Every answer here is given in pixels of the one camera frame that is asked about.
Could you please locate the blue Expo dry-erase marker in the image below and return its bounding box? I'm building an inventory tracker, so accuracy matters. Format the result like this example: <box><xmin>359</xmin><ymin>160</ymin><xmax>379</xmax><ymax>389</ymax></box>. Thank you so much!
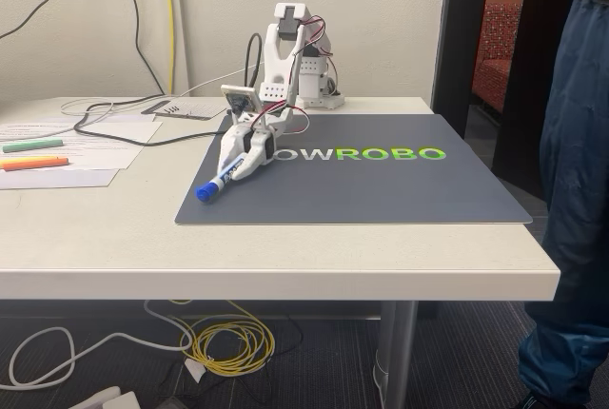
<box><xmin>195</xmin><ymin>152</ymin><xmax>246</xmax><ymax>205</ymax></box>

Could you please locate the orange marker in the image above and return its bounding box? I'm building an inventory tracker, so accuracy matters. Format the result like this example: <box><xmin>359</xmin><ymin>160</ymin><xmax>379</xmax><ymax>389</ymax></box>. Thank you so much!
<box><xmin>0</xmin><ymin>157</ymin><xmax>69</xmax><ymax>173</ymax></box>

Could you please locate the green marker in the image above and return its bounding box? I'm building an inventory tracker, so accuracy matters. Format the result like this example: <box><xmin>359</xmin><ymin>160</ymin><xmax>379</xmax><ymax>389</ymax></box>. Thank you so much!
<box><xmin>2</xmin><ymin>138</ymin><xmax>65</xmax><ymax>154</ymax></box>

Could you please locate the yellow marker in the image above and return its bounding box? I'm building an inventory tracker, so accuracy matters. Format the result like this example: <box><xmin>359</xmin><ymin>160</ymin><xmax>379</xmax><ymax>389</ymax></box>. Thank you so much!
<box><xmin>0</xmin><ymin>155</ymin><xmax>59</xmax><ymax>164</ymax></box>

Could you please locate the lined sheet with grey ruler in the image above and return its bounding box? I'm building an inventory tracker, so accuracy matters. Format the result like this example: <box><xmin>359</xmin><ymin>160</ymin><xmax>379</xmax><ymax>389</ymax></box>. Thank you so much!
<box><xmin>141</xmin><ymin>98</ymin><xmax>228</xmax><ymax>122</ymax></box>

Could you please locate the printed white paper sheet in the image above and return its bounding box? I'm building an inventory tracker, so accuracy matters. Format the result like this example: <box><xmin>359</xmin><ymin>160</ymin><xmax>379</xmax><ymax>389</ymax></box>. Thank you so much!
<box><xmin>0</xmin><ymin>116</ymin><xmax>165</xmax><ymax>170</ymax></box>

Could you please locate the grey WOWROBO mat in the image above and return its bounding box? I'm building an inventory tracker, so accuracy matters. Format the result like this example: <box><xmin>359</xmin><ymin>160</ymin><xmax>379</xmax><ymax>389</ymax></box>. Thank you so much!
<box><xmin>173</xmin><ymin>112</ymin><xmax>534</xmax><ymax>227</ymax></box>

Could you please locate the plain white paper sheet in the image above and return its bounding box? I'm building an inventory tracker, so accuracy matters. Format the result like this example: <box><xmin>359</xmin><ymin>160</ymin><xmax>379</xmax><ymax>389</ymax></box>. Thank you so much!
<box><xmin>0</xmin><ymin>167</ymin><xmax>121</xmax><ymax>190</ymax></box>

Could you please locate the red patterned chair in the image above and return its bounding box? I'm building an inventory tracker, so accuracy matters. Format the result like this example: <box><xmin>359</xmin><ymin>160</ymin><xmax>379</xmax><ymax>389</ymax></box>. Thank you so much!
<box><xmin>470</xmin><ymin>1</ymin><xmax>523</xmax><ymax>113</ymax></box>

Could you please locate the grey metal table leg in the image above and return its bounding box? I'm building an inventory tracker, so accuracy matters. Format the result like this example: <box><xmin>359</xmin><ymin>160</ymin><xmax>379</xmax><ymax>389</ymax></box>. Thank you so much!
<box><xmin>372</xmin><ymin>301</ymin><xmax>421</xmax><ymax>409</ymax></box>

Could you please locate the dark wooden door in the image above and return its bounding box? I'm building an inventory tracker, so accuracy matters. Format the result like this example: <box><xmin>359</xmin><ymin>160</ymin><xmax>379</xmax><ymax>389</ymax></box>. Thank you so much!
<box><xmin>491</xmin><ymin>0</ymin><xmax>596</xmax><ymax>201</ymax></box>

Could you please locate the white power adapter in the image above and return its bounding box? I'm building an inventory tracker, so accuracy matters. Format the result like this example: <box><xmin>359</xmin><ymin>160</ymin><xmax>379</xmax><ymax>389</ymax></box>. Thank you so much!
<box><xmin>74</xmin><ymin>384</ymin><xmax>140</xmax><ymax>409</ymax></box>

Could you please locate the person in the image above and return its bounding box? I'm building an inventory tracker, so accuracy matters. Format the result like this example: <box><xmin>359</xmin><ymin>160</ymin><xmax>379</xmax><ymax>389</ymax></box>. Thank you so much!
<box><xmin>517</xmin><ymin>0</ymin><xmax>609</xmax><ymax>409</ymax></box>

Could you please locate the white gripper camera box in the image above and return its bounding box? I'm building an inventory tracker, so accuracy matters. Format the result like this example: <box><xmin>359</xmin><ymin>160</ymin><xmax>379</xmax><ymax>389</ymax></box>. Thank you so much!
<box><xmin>220</xmin><ymin>84</ymin><xmax>263</xmax><ymax>118</ymax></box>

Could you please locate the white cable on table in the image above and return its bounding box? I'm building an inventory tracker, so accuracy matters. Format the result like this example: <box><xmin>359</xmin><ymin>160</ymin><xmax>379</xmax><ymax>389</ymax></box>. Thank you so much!
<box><xmin>60</xmin><ymin>64</ymin><xmax>261</xmax><ymax>118</ymax></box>

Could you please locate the black camera cable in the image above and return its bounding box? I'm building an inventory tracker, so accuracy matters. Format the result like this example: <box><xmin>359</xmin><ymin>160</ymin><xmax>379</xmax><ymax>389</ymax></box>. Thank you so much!
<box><xmin>242</xmin><ymin>31</ymin><xmax>266</xmax><ymax>92</ymax></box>

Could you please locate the black cable across table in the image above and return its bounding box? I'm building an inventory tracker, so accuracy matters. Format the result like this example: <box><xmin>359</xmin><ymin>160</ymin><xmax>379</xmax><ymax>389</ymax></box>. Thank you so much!
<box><xmin>73</xmin><ymin>0</ymin><xmax>225</xmax><ymax>146</ymax></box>

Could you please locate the yellow wall cable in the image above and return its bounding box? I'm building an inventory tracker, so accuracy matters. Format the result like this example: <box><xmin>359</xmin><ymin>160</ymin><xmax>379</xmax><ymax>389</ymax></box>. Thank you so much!
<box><xmin>148</xmin><ymin>0</ymin><xmax>176</xmax><ymax>96</ymax></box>

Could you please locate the coiled yellow floor cable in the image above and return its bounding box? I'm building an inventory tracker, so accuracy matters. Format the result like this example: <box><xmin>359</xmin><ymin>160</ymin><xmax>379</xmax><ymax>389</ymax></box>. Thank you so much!
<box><xmin>169</xmin><ymin>299</ymin><xmax>277</xmax><ymax>378</ymax></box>

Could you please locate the dark door frame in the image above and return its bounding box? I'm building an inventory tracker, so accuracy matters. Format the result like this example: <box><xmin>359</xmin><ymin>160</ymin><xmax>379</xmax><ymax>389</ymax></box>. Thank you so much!
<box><xmin>429</xmin><ymin>0</ymin><xmax>494</xmax><ymax>140</ymax></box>

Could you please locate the white floor cable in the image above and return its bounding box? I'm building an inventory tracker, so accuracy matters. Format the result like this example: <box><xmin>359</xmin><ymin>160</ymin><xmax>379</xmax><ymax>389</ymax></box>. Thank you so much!
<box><xmin>8</xmin><ymin>299</ymin><xmax>192</xmax><ymax>389</ymax></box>

